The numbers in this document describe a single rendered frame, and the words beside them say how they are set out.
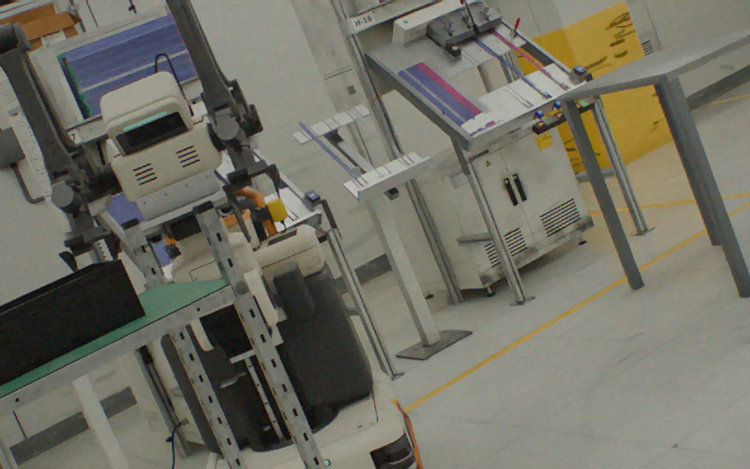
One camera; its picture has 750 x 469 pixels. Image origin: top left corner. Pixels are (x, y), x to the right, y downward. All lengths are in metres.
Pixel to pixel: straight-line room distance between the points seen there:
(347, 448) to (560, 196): 2.63
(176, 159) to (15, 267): 3.10
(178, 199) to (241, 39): 3.62
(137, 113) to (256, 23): 3.71
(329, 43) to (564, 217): 1.35
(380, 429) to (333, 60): 2.70
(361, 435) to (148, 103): 1.06
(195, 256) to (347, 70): 2.45
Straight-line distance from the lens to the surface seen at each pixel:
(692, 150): 4.13
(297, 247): 3.58
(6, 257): 6.32
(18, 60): 3.14
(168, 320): 2.16
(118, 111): 3.28
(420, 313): 5.04
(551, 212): 5.70
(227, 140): 2.96
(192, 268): 3.34
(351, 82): 5.67
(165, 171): 3.32
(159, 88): 3.28
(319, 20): 5.73
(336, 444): 3.40
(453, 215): 5.40
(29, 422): 6.36
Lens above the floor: 1.25
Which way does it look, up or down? 9 degrees down
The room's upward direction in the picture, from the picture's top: 22 degrees counter-clockwise
